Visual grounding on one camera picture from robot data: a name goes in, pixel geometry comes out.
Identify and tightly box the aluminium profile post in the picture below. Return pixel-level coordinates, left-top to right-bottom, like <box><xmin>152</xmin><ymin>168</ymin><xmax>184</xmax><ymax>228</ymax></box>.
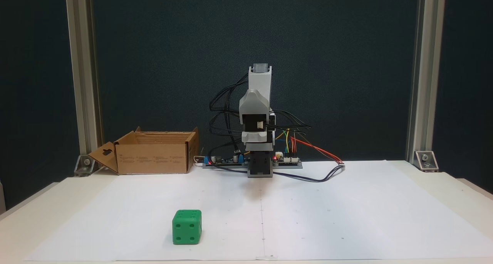
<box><xmin>405</xmin><ymin>0</ymin><xmax>447</xmax><ymax>162</ymax></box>
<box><xmin>65</xmin><ymin>0</ymin><xmax>104</xmax><ymax>156</ymax></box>

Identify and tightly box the grey mounting plate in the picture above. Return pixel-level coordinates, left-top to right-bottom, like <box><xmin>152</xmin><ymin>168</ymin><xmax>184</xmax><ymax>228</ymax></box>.
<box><xmin>202</xmin><ymin>162</ymin><xmax>303</xmax><ymax>170</ymax></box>

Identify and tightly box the metal corner bracket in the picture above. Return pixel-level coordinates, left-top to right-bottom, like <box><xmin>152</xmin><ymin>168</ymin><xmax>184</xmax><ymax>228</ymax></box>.
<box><xmin>414</xmin><ymin>150</ymin><xmax>439</xmax><ymax>172</ymax></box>
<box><xmin>74</xmin><ymin>154</ymin><xmax>97</xmax><ymax>177</ymax></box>

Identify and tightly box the red orange wire bundle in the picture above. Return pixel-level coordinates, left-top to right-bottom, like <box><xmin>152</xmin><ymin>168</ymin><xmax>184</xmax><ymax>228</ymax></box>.
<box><xmin>290</xmin><ymin>136</ymin><xmax>344</xmax><ymax>165</ymax></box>

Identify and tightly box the blue circuit board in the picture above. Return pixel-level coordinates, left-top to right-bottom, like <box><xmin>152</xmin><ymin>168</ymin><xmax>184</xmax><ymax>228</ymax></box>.
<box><xmin>203</xmin><ymin>151</ymin><xmax>249</xmax><ymax>168</ymax></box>

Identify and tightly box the long black cable white plug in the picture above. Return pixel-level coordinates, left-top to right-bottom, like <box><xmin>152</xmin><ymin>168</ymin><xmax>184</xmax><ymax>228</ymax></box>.
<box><xmin>208</xmin><ymin>162</ymin><xmax>346</xmax><ymax>183</ymax></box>

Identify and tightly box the green die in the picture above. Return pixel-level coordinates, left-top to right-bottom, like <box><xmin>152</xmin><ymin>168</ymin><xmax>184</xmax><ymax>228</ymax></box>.
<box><xmin>172</xmin><ymin>209</ymin><xmax>202</xmax><ymax>245</ymax></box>

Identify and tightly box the small controller circuit board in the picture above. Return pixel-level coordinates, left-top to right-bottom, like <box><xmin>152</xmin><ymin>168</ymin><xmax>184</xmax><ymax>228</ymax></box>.
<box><xmin>273</xmin><ymin>151</ymin><xmax>302</xmax><ymax>165</ymax></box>

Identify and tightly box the open cardboard box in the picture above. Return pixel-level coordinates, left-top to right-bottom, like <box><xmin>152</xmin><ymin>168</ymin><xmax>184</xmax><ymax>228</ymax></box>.
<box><xmin>88</xmin><ymin>127</ymin><xmax>200</xmax><ymax>175</ymax></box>

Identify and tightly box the yellow jumper wire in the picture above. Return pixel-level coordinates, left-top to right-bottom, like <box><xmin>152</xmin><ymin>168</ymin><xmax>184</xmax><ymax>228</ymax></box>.
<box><xmin>275</xmin><ymin>129</ymin><xmax>290</xmax><ymax>153</ymax></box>

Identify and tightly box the black servo cable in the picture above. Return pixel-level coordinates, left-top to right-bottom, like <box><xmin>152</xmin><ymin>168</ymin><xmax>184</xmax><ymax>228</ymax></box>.
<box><xmin>209</xmin><ymin>73</ymin><xmax>250</xmax><ymax>116</ymax></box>
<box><xmin>270</xmin><ymin>109</ymin><xmax>312</xmax><ymax>136</ymax></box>
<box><xmin>210</xmin><ymin>110</ymin><xmax>247</xmax><ymax>158</ymax></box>

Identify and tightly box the ribbed grey gripper jaw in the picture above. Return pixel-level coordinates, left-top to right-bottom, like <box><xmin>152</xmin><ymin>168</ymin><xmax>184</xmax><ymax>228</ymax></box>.
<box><xmin>243</xmin><ymin>131</ymin><xmax>275</xmax><ymax>144</ymax></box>

